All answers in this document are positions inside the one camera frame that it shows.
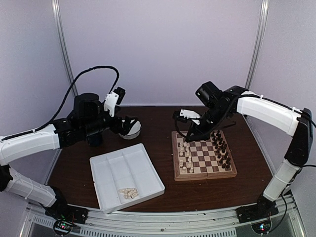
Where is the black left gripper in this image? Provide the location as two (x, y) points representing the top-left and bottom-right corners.
(82, 105), (138, 137)

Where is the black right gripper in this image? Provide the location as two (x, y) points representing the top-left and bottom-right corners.
(186, 104), (231, 142)

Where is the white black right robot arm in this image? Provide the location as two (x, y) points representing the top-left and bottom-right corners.
(180, 81), (315, 218)

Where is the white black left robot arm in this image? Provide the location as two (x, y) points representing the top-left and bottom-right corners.
(0, 91), (141, 219)

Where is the row of dark chess pieces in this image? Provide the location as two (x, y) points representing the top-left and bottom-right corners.
(210, 130), (232, 171)

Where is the wooden chess board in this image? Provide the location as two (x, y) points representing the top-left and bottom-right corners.
(171, 131), (237, 181)

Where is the pile of white chess pieces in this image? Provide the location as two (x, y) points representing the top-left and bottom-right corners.
(118, 188), (139, 199)

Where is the white scalloped bowl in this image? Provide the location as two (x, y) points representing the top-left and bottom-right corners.
(118, 121), (141, 140)

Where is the dark blue cup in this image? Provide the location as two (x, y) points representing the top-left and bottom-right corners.
(87, 134), (103, 147)

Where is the white compartment tray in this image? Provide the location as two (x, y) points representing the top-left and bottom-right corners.
(90, 143), (165, 214)

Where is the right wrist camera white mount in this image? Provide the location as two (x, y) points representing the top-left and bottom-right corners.
(173, 109), (201, 125)

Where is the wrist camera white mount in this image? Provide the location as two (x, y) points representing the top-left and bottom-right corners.
(173, 109), (201, 125)
(103, 87), (125, 118)

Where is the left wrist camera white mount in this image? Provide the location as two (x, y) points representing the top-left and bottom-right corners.
(103, 87), (125, 118)

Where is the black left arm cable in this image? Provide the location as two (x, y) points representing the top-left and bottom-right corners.
(0, 65), (120, 141)

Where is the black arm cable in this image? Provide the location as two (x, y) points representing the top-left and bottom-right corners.
(269, 190), (289, 220)
(0, 65), (120, 141)

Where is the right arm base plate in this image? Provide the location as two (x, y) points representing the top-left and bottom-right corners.
(236, 204), (279, 224)

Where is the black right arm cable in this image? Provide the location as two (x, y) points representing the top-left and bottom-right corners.
(269, 190), (289, 220)

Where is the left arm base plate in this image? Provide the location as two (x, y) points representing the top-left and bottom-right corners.
(44, 205), (88, 225)

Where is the aluminium front frame rail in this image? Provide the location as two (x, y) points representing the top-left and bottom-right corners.
(18, 194), (307, 237)

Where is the left aluminium corner post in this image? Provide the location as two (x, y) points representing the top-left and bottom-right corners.
(51, 0), (74, 84)

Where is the aluminium corner post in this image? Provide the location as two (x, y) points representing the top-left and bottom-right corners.
(245, 0), (270, 89)
(51, 0), (74, 84)

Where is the right aluminium corner post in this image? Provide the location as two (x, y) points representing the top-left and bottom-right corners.
(245, 0), (270, 89)

